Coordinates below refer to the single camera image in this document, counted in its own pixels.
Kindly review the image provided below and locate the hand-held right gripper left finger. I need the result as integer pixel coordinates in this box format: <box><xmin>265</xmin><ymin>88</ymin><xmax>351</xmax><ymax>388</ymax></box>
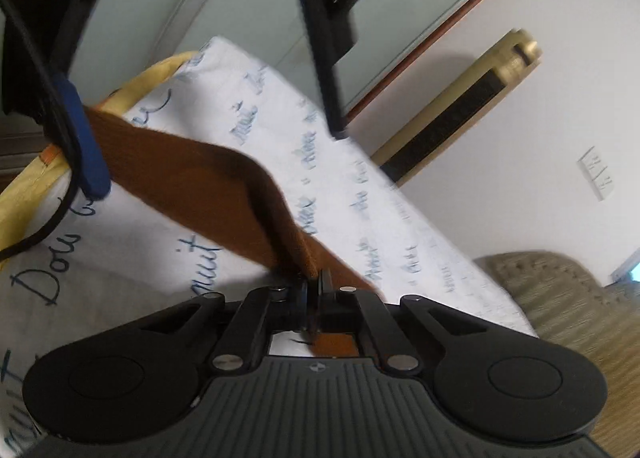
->
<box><xmin>141</xmin><ymin>277</ymin><xmax>314</xmax><ymax>375</ymax></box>

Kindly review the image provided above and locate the white script printed bedsheet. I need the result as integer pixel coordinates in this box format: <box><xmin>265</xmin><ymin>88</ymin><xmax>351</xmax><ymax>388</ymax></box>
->
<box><xmin>0</xmin><ymin>35</ymin><xmax>541</xmax><ymax>458</ymax></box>

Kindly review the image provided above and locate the black cable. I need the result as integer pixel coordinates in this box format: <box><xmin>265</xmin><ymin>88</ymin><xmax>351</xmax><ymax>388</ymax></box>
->
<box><xmin>0</xmin><ymin>0</ymin><xmax>83</xmax><ymax>261</ymax></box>

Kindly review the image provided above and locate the white wall switch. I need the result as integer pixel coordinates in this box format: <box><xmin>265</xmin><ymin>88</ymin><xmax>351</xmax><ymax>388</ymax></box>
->
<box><xmin>577</xmin><ymin>145</ymin><xmax>607</xmax><ymax>180</ymax></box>
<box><xmin>590</xmin><ymin>167</ymin><xmax>617</xmax><ymax>202</ymax></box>

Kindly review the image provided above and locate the olive upholstered headboard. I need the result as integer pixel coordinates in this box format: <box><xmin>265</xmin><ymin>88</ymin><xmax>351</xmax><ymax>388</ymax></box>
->
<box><xmin>472</xmin><ymin>250</ymin><xmax>640</xmax><ymax>444</ymax></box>

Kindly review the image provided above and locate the window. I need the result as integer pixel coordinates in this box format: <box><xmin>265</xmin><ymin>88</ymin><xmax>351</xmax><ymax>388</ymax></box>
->
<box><xmin>612</xmin><ymin>248</ymin><xmax>640</xmax><ymax>287</ymax></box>

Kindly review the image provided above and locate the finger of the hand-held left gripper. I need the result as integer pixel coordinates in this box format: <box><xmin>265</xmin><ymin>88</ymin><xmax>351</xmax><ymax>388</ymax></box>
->
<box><xmin>49</xmin><ymin>0</ymin><xmax>113</xmax><ymax>201</ymax></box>
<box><xmin>293</xmin><ymin>0</ymin><xmax>374</xmax><ymax>141</ymax></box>

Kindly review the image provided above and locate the brown knitted garment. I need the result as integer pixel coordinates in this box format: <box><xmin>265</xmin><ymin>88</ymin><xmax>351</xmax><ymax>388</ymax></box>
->
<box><xmin>82</xmin><ymin>105</ymin><xmax>388</xmax><ymax>359</ymax></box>

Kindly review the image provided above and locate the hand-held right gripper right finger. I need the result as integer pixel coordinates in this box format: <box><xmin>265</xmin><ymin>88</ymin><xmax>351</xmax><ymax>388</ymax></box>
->
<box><xmin>319</xmin><ymin>268</ymin><xmax>495</xmax><ymax>375</ymax></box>

